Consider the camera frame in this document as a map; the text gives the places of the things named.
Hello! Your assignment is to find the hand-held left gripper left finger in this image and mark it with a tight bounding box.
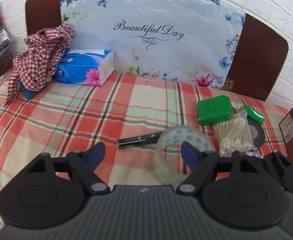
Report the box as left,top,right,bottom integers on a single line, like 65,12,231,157
26,142,110,196

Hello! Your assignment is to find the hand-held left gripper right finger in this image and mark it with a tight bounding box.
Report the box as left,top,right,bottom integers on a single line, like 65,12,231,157
178,141,262,195

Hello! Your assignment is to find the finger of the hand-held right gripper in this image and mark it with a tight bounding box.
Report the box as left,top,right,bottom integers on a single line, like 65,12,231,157
260,151,293,193

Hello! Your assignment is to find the clear tape roll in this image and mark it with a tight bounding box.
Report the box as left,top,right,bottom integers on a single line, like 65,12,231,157
155,126,216,184

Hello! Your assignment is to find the green cardboard box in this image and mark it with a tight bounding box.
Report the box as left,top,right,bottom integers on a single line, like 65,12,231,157
197,96,233,126

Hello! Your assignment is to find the plaid blanket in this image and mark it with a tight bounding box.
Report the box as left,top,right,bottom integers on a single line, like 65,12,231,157
0,72,291,230

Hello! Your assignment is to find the black tape roll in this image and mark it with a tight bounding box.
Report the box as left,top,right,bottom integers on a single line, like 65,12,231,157
247,117,265,148

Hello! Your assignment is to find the black pen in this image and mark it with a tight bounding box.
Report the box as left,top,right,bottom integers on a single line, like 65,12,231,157
117,131,164,149

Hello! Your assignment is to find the bag of cotton swabs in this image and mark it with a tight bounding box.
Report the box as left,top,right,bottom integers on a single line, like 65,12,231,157
212,105,255,157

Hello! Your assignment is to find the small bright green packet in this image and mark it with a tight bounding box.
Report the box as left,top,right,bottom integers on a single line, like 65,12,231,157
244,105,265,125

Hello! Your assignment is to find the blue tissue box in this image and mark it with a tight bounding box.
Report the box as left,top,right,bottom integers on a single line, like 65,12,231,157
54,49,114,87

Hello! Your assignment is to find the blue cloth item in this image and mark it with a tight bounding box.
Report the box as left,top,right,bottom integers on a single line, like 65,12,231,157
18,79,50,100

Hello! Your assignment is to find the red checked cloth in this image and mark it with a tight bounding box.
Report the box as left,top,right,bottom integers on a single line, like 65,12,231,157
5,23,76,105

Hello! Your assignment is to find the brown headboard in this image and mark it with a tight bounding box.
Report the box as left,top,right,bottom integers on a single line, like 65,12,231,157
25,0,289,102

